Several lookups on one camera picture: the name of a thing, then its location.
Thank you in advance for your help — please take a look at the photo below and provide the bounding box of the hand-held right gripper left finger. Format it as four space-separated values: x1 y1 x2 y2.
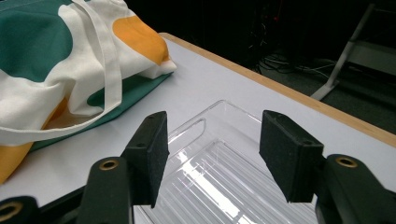
120 110 171 209

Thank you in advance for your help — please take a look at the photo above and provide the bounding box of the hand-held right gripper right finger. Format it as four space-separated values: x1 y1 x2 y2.
259 109 326 203

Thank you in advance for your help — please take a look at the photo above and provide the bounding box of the clear plastic tray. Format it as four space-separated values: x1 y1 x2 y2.
134 99 318 224

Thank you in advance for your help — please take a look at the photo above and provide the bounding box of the white green orange tote bag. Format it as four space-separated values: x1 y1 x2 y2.
0 0 177 185

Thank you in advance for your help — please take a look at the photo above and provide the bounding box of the bundle of floor cables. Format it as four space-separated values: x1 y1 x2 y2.
248 52 337 78

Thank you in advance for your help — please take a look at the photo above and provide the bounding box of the white metal stand frame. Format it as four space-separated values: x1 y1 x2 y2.
310 3 396 101

